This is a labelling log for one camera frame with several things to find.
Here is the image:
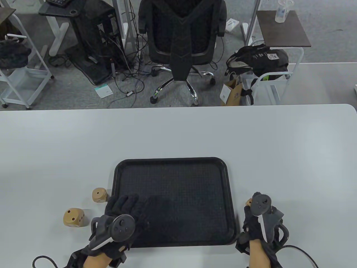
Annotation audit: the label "tangle of black floor cables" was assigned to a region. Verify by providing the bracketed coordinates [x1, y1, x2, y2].
[50, 28, 156, 109]

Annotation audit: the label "black bag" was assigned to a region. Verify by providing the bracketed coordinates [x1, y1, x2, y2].
[0, 40, 32, 70]

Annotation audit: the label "white booklet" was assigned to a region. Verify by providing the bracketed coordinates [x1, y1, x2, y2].
[93, 85, 114, 98]

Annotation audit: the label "black computer tower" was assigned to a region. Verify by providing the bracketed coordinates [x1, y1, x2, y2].
[72, 0, 124, 70]

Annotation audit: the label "clear plastic bottle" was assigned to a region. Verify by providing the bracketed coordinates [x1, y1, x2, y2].
[275, 0, 295, 23]

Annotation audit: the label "black office chair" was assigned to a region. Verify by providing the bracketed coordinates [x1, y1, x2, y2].
[138, 0, 227, 106]

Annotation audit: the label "white metal cart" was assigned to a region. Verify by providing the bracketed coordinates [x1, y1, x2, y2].
[0, 13, 55, 110]

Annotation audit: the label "black glove cable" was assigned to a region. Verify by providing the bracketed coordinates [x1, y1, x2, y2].
[32, 255, 70, 268]
[279, 244, 320, 268]

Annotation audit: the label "large wooden dice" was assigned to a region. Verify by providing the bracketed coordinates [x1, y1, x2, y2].
[63, 208, 85, 227]

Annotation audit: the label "dark brown tabletop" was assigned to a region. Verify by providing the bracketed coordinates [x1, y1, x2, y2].
[0, 7, 16, 27]

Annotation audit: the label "person's right forearm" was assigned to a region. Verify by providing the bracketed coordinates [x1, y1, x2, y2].
[247, 240, 272, 268]

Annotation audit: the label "medium wooden dice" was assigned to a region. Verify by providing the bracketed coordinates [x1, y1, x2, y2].
[92, 188, 107, 203]

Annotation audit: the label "silver metal pole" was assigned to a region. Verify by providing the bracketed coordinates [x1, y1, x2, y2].
[245, 0, 261, 46]

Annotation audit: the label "brown paper bag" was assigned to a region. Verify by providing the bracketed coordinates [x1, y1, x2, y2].
[220, 75, 243, 106]

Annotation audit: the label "black wrist strap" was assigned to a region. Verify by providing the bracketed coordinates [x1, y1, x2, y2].
[262, 243, 283, 268]
[67, 247, 127, 268]

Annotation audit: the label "black backpack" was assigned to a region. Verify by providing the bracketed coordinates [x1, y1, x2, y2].
[225, 43, 289, 81]

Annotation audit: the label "person's left forearm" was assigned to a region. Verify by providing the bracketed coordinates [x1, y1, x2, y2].
[82, 253, 112, 268]

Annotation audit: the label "person's right hand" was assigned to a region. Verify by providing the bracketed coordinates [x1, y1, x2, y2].
[236, 205, 264, 255]

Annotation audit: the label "black tower floor stand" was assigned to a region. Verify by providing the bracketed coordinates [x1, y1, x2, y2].
[65, 45, 112, 86]

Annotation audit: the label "person's left hand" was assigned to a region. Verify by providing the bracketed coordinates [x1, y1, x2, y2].
[82, 194, 151, 260]

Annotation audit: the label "white flat box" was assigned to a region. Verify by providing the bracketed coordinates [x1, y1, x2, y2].
[226, 18, 240, 32]

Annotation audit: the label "grey handheld controller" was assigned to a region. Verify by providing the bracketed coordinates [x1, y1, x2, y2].
[250, 192, 290, 246]
[89, 214, 136, 251]

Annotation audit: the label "brown side table white frame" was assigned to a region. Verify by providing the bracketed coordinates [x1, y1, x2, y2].
[243, 10, 312, 106]

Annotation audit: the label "black desk with white legs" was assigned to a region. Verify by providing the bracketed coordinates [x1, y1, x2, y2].
[38, 0, 84, 57]

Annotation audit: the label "black plastic tray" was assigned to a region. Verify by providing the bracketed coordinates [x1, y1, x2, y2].
[111, 157, 237, 248]

